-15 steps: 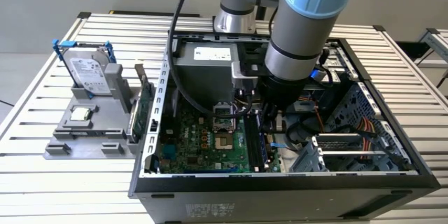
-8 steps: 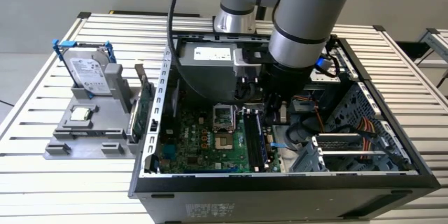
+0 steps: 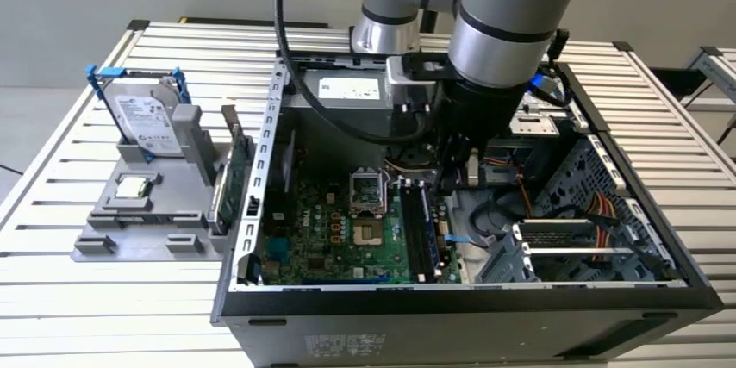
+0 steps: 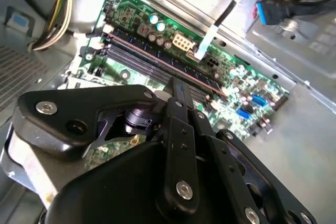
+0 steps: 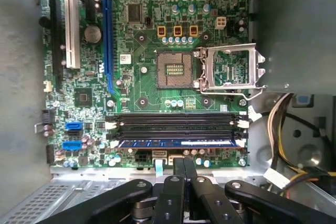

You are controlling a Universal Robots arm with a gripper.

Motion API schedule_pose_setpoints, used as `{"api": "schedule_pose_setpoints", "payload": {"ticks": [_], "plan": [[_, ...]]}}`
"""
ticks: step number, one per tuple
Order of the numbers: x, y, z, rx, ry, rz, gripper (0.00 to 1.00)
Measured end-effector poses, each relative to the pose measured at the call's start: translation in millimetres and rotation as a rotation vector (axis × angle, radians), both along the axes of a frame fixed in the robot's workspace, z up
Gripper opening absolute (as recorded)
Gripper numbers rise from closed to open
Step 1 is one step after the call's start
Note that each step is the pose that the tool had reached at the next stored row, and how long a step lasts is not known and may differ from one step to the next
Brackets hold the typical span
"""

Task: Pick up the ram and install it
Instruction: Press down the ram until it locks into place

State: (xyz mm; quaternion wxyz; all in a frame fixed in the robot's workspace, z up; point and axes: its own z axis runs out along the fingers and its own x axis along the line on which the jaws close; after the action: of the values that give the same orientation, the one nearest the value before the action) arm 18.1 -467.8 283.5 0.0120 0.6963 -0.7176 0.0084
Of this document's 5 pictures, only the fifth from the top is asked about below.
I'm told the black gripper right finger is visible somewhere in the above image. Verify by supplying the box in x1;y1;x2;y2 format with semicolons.
184;157;336;224

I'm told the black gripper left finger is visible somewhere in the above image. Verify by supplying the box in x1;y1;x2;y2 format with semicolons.
36;157;186;224

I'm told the RAM stick with blue label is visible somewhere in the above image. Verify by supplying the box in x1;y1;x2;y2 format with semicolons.
118;140;244;149

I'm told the RAM slot with black clips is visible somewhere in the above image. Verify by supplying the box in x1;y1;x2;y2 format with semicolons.
106;129;249;141
104;112;249;121

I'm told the black open PC case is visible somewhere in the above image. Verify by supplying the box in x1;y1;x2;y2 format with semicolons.
0;0;336;224

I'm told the green Dell motherboard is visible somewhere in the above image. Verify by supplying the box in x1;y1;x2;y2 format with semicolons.
39;0;250;168

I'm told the grey metal disk bay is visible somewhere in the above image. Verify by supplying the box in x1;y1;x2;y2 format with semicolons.
0;174;137;224

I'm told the CPU socket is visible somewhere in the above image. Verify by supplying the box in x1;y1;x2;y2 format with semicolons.
156;50;195;88

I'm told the metal socket cover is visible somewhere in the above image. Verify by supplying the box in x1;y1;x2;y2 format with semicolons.
195;42;266;90

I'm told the blue expansion slot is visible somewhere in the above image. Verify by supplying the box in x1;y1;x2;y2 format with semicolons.
101;0;116;94

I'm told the silver coin cell battery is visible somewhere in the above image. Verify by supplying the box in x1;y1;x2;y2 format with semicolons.
83;26;102;44

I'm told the grey power supply unit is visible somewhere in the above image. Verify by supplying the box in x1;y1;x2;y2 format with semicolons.
249;0;336;95

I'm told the black expansion slot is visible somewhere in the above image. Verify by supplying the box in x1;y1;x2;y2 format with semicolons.
49;0;64;94

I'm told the white expansion slot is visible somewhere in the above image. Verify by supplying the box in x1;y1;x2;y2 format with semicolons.
65;0;81;70

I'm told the white yellow supply wire bundle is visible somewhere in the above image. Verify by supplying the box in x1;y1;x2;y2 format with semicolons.
267;92;336;198

